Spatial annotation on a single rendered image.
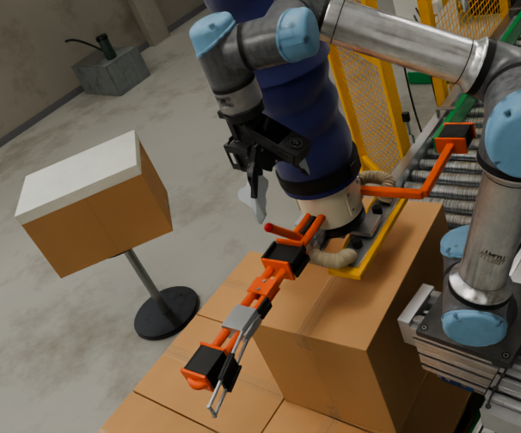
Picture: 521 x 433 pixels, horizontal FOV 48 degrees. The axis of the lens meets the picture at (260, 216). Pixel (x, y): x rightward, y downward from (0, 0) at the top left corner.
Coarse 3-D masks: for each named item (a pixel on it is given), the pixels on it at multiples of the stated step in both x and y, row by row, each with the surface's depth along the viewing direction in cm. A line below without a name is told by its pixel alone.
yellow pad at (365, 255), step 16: (368, 208) 173; (384, 208) 170; (400, 208) 169; (384, 224) 165; (352, 240) 160; (368, 240) 162; (384, 240) 163; (368, 256) 157; (336, 272) 157; (352, 272) 154
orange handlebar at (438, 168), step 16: (448, 144) 163; (448, 160) 161; (432, 176) 154; (368, 192) 160; (384, 192) 157; (400, 192) 154; (416, 192) 152; (304, 224) 158; (320, 224) 157; (304, 240) 152; (272, 272) 148; (256, 288) 143; (272, 288) 142; (240, 304) 141; (256, 304) 139; (224, 336) 136; (192, 384) 127
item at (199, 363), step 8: (200, 344) 133; (208, 344) 132; (200, 352) 131; (208, 352) 130; (216, 352) 130; (224, 352) 130; (192, 360) 130; (200, 360) 129; (208, 360) 129; (216, 360) 128; (224, 360) 130; (184, 368) 129; (192, 368) 128; (200, 368) 128; (208, 368) 127; (216, 368) 128; (184, 376) 130; (192, 376) 128; (200, 376) 126; (208, 376) 126; (216, 376) 128; (208, 384) 126; (216, 384) 128
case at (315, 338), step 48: (336, 240) 188; (432, 240) 180; (288, 288) 178; (336, 288) 171; (384, 288) 164; (288, 336) 166; (336, 336) 157; (384, 336) 158; (288, 384) 186; (336, 384) 169; (384, 384) 160; (384, 432) 174
